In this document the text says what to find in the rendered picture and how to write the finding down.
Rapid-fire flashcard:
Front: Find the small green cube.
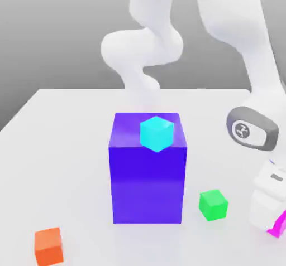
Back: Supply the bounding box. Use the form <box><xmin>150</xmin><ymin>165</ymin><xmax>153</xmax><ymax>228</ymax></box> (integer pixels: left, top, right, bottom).
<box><xmin>198</xmin><ymin>189</ymin><xmax>229</xmax><ymax>223</ymax></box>

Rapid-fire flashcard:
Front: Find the large purple box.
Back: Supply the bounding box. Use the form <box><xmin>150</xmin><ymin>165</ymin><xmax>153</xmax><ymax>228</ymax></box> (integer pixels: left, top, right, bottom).
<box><xmin>108</xmin><ymin>112</ymin><xmax>188</xmax><ymax>225</ymax></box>

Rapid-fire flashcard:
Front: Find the small orange cube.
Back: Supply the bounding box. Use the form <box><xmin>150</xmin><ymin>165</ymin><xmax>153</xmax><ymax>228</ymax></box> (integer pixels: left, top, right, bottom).
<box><xmin>34</xmin><ymin>227</ymin><xmax>64</xmax><ymax>266</ymax></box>

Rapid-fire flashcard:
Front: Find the small cyan cube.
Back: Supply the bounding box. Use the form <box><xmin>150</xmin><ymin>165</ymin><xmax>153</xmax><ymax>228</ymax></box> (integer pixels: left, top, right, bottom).
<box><xmin>140</xmin><ymin>115</ymin><xmax>175</xmax><ymax>153</ymax></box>

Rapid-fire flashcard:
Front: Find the small magenta cube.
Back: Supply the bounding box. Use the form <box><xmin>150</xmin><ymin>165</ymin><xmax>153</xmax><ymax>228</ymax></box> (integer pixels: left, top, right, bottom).
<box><xmin>266</xmin><ymin>210</ymin><xmax>286</xmax><ymax>239</ymax></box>

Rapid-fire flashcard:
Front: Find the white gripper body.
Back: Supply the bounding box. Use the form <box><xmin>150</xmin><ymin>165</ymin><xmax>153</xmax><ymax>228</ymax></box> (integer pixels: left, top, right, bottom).
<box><xmin>247</xmin><ymin>188</ymin><xmax>286</xmax><ymax>232</ymax></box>

